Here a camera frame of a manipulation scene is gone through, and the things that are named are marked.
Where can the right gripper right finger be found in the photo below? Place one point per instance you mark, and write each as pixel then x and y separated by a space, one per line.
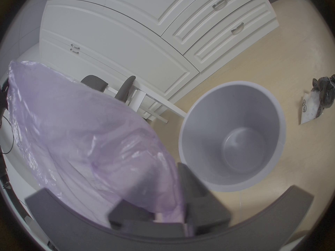
pixel 201 208

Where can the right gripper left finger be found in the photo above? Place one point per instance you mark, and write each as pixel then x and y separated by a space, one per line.
pixel 125 212

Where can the purple plastic bag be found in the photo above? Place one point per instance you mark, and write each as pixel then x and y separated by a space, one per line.
pixel 78 129

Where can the white printed wrapper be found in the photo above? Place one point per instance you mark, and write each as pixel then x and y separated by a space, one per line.
pixel 308 108

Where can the black plastic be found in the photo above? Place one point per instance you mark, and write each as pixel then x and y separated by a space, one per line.
pixel 325 90

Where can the white trash bin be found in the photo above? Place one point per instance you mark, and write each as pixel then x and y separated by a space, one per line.
pixel 209 119

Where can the grey and white chair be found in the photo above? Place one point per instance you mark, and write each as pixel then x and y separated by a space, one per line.
pixel 125 87

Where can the white wardrobe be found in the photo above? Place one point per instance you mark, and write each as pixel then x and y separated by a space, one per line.
pixel 117 35

